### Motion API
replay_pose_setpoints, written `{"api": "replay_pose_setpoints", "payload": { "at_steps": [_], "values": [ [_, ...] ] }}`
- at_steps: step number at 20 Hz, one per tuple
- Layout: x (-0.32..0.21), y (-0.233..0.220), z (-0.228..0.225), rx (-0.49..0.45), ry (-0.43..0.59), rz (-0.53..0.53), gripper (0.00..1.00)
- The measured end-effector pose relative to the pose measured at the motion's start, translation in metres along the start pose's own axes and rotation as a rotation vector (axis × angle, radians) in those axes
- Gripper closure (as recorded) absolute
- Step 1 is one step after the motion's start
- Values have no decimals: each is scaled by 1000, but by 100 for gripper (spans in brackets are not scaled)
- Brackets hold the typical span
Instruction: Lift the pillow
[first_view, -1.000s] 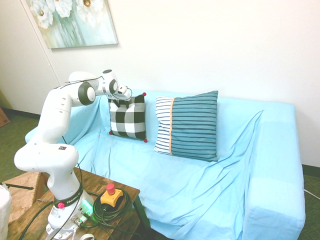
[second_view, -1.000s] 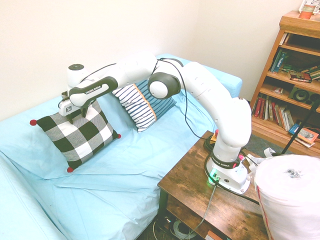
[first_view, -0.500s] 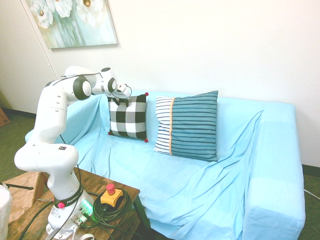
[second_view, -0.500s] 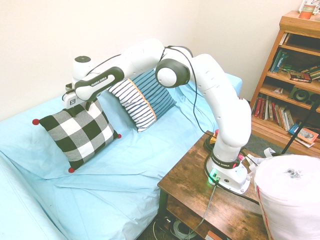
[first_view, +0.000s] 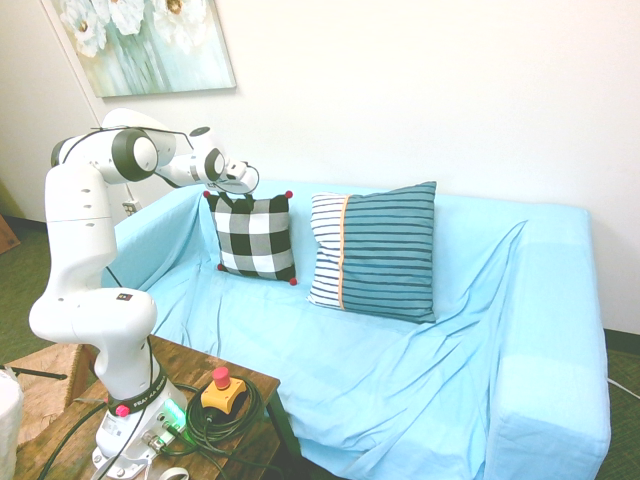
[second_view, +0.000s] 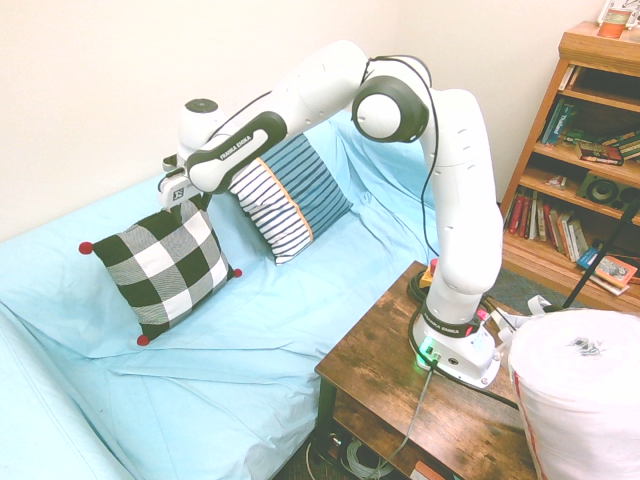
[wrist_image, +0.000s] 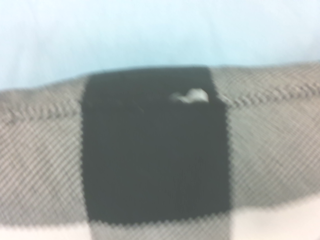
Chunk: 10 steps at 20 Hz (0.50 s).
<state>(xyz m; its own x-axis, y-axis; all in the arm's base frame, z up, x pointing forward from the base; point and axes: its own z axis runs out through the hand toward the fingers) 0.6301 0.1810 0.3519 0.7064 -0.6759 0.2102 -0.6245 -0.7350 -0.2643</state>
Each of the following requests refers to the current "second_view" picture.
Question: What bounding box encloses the grey spine book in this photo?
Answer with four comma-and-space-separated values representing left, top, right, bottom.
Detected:
567, 218, 591, 262

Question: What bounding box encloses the blue white striped pillow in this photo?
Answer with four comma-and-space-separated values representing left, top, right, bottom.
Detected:
227, 132, 354, 266

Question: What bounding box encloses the thick black base cable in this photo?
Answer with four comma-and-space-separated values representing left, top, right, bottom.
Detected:
407, 273, 521, 409

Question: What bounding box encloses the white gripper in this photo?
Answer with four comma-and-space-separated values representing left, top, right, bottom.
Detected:
158, 168, 212, 220

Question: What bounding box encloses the orange mug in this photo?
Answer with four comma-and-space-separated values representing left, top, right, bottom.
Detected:
597, 7, 629, 39

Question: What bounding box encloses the dark red book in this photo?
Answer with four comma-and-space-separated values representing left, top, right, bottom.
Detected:
510, 193, 527, 238

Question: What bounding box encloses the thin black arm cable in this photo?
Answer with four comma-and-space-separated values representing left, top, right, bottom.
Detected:
214, 54, 441, 251

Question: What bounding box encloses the sofa with light blue cover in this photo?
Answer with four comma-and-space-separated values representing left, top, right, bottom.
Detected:
0, 117, 441, 480

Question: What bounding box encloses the yellow red emergency stop button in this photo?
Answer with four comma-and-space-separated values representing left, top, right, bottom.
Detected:
419, 258, 441, 290

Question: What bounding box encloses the orange cover book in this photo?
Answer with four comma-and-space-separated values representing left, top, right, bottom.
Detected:
592, 254, 640, 296

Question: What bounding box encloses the large white foam roll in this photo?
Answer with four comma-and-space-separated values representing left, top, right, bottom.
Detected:
508, 308, 640, 480

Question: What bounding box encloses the stack of striped books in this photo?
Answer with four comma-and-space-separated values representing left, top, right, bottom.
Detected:
604, 128, 640, 164

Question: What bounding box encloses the green speaker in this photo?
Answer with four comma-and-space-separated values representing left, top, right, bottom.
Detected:
575, 172, 634, 209

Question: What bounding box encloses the rustic brown wooden table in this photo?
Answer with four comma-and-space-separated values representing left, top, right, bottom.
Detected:
314, 259, 539, 480

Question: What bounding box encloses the coiled grey cable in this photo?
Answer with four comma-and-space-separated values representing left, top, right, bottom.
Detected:
344, 439, 396, 480

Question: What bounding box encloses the black camera stand pole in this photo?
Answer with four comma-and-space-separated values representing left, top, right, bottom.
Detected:
562, 194, 640, 309

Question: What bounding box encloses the dark green rug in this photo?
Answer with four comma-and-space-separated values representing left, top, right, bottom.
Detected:
494, 267, 584, 309

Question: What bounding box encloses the blue Thailand book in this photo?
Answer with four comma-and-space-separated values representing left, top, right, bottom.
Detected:
541, 98, 576, 146

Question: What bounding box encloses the wooden bookshelf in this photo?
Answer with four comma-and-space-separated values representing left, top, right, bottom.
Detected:
499, 19, 640, 314

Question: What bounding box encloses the black white checkered pillow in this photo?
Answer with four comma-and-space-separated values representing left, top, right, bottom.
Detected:
78, 199, 244, 348

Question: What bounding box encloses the red black lying book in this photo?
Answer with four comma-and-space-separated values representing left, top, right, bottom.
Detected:
574, 141, 626, 167

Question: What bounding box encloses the white strap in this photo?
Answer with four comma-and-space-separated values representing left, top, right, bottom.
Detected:
492, 294, 551, 351

